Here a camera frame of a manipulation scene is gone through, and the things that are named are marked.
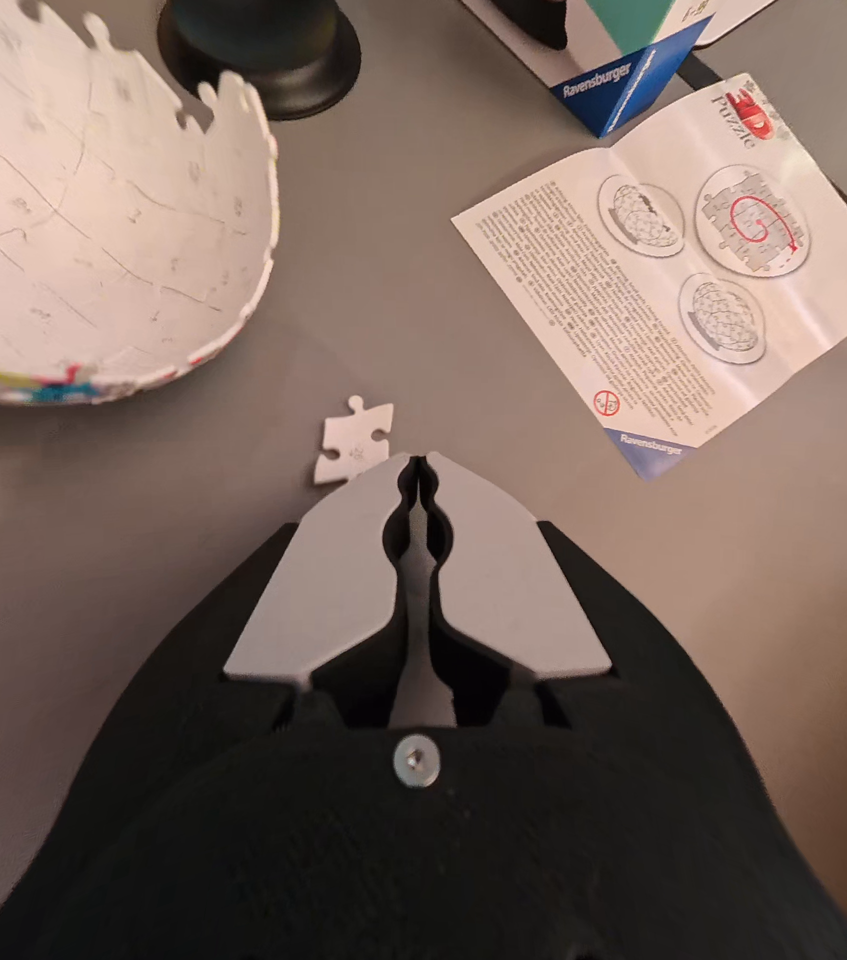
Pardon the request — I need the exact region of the white instruction leaflet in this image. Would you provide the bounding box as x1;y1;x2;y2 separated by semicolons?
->
451;72;847;481

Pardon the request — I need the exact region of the colourful puzzle box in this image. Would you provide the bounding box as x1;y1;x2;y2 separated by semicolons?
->
461;0;779;141

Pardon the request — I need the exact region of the assembled white puzzle section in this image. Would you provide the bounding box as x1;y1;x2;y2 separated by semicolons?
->
0;0;282;408

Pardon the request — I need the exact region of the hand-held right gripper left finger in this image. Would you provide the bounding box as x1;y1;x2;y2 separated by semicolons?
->
223;453;414;687

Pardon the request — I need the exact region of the black round ball stand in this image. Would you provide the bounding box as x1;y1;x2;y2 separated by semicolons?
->
157;0;365;123

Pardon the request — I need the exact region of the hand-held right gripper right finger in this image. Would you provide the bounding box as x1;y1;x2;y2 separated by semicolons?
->
421;450;614;687

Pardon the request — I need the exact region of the white puzzle piece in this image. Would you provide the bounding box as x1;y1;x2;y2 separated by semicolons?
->
314;395;396;489

